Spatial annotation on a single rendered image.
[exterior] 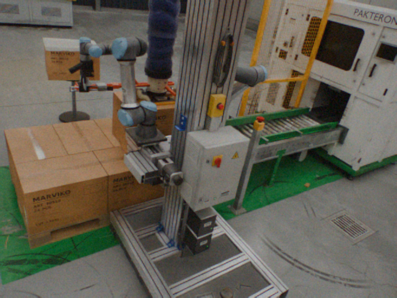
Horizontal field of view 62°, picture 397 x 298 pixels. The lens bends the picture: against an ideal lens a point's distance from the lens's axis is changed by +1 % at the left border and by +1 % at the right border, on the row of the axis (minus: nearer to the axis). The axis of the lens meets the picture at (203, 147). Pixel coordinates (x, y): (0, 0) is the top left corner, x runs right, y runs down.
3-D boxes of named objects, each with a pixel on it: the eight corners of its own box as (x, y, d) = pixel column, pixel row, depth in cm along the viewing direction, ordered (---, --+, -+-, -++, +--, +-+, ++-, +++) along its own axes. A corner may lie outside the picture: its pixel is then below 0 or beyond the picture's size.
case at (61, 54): (94, 70, 450) (94, 40, 431) (100, 80, 420) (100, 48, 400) (45, 69, 423) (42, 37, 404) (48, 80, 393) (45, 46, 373)
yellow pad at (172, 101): (175, 99, 284) (176, 93, 282) (181, 103, 278) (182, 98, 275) (139, 101, 267) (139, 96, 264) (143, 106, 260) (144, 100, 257)
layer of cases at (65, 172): (127, 146, 382) (129, 115, 362) (168, 196, 314) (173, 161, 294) (9, 166, 316) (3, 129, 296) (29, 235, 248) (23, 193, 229)
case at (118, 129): (170, 125, 327) (175, 88, 307) (190, 145, 299) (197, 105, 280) (111, 133, 295) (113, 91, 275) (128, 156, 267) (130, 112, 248)
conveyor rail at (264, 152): (335, 140, 426) (340, 127, 417) (338, 142, 423) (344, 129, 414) (185, 177, 299) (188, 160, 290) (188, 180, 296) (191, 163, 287)
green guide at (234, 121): (302, 110, 461) (304, 104, 457) (308, 113, 454) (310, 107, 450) (211, 124, 373) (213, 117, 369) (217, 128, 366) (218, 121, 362)
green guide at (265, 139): (334, 126, 425) (336, 120, 420) (340, 130, 418) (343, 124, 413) (241, 146, 337) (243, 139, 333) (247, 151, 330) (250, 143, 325)
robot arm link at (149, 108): (159, 122, 224) (161, 104, 218) (143, 126, 215) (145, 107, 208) (148, 115, 231) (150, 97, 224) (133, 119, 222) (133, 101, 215)
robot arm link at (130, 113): (146, 124, 215) (141, 36, 195) (127, 129, 204) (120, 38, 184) (135, 120, 222) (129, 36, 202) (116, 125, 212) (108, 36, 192)
